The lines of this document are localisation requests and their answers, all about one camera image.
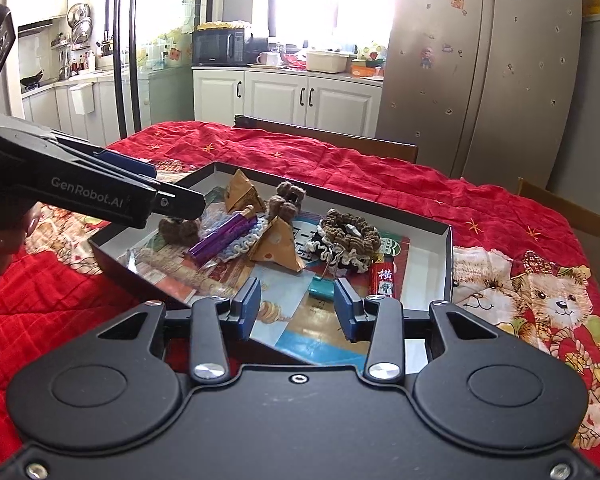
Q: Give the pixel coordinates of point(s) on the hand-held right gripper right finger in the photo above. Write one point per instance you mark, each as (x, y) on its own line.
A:
(349, 310)

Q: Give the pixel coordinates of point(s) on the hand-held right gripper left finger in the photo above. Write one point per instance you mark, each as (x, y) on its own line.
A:
(250, 310)

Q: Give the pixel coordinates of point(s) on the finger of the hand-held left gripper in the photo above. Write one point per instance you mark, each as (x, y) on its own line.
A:
(180, 205)
(127, 164)

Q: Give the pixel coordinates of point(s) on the fuzzy brown hair clip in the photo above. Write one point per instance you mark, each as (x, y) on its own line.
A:
(177, 232)
(280, 205)

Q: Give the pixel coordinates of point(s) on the red snack stick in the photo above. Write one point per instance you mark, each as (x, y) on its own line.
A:
(382, 277)

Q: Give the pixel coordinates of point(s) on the purple tube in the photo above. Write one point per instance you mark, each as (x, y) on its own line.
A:
(220, 237)

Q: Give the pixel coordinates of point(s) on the brown paper packet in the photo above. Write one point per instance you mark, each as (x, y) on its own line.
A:
(242, 195)
(277, 245)

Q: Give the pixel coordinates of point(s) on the blue crochet scrunchie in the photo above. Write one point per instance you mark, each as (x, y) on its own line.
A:
(247, 244)

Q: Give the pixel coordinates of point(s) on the black white crochet scrunchie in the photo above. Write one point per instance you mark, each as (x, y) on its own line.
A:
(316, 249)

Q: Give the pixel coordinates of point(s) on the brown crochet scrunchie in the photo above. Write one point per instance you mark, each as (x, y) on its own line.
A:
(367, 237)

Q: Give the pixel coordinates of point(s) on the black cardboard box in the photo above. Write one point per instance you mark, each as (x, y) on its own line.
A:
(425, 265)

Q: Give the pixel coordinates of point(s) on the person's left hand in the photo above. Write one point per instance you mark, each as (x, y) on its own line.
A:
(0, 265)

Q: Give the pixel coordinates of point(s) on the black framed glass door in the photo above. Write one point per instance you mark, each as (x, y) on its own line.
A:
(130, 105)

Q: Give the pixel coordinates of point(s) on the white counter cabinets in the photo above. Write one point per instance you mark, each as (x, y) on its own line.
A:
(45, 105)

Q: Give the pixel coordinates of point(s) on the white hanging bin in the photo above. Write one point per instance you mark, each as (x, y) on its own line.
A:
(81, 99)

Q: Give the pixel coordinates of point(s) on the black wok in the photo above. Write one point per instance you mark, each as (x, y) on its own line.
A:
(32, 79)

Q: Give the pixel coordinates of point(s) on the row of condiment bottles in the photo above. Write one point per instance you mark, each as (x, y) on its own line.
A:
(77, 66)

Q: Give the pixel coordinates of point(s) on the white kitchen cabinet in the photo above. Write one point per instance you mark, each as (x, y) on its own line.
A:
(280, 100)

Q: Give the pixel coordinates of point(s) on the black microwave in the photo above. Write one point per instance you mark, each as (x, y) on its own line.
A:
(219, 47)

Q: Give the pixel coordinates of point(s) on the red printed blanket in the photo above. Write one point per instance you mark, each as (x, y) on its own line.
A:
(430, 185)

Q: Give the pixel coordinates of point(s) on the steel pot lids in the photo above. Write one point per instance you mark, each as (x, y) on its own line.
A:
(79, 22)

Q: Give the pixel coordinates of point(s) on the wooden chair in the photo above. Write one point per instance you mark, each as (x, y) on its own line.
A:
(570, 210)
(330, 140)

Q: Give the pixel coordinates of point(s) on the yellow microwave cover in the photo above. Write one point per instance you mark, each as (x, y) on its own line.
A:
(222, 25)

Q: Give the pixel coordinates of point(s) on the white mug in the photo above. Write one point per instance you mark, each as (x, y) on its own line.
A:
(267, 59)

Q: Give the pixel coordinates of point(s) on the cream plastic basin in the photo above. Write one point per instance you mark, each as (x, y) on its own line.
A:
(327, 61)

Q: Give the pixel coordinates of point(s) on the orange container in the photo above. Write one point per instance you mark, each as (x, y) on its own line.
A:
(367, 70)

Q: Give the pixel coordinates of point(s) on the flower bouquet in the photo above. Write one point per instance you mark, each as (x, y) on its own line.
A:
(371, 51)

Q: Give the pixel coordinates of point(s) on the kitchen window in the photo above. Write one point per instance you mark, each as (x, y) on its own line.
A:
(330, 0)

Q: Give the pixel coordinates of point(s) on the cartoon fridge magnet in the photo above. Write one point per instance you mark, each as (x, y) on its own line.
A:
(427, 57)

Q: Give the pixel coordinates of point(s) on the steel double-door refrigerator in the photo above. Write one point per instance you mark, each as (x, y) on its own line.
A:
(480, 70)

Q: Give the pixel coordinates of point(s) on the orange fridge sticker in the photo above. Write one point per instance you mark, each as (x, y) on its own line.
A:
(458, 3)

